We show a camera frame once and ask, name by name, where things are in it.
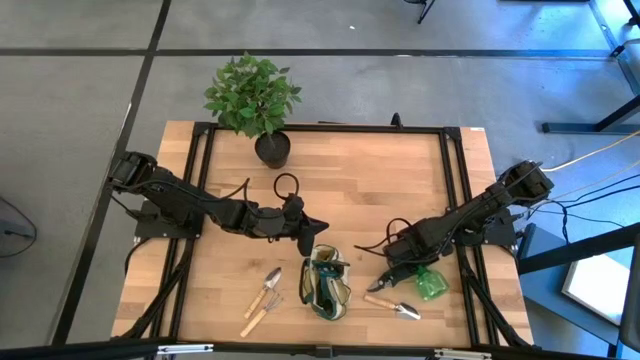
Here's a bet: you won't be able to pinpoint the black front frame beam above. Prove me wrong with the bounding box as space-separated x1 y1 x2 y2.
0 337 640 360

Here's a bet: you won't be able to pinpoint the green potted tree black pot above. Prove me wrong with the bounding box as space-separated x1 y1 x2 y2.
203 51 304 170

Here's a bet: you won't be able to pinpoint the black desk leg frame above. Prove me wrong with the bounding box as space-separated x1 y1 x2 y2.
542 94 640 135

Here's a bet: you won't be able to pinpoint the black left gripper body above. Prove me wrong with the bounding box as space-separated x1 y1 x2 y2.
273 193 309 241

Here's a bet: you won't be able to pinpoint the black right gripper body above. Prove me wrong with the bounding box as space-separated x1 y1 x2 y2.
383 221 454 270

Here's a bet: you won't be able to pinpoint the white flat board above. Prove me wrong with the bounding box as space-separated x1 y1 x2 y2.
561 253 631 327

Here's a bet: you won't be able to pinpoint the black floor cables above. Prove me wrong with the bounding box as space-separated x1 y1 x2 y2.
519 172 640 232

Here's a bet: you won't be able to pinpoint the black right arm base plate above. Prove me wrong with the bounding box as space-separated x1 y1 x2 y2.
452 209 518 248

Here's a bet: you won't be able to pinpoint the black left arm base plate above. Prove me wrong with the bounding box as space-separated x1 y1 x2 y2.
133 198 205 241

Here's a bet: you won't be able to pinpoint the green plastic spray bottle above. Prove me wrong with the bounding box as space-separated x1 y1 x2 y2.
413 264 450 303

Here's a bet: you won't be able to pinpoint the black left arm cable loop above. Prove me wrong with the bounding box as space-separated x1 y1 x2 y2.
272 171 302 202

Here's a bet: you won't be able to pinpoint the silver beam bracket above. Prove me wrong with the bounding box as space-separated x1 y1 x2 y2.
157 343 215 357
433 348 494 360

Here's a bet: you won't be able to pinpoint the wide steel scoop trowel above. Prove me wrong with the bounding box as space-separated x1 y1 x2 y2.
362 293 423 322

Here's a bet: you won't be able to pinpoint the black floor stand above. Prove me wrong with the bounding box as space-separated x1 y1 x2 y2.
403 0 437 25

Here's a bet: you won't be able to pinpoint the cream canvas gardening bag green trim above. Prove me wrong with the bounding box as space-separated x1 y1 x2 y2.
298 243 353 322

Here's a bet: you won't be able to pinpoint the black table frame extrusion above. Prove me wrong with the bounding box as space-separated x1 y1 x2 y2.
114 121 534 351

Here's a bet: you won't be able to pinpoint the yellow cable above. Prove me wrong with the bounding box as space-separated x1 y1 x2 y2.
542 129 640 174

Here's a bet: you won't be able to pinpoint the black slanted floor beam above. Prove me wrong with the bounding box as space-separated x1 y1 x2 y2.
517 222 640 276

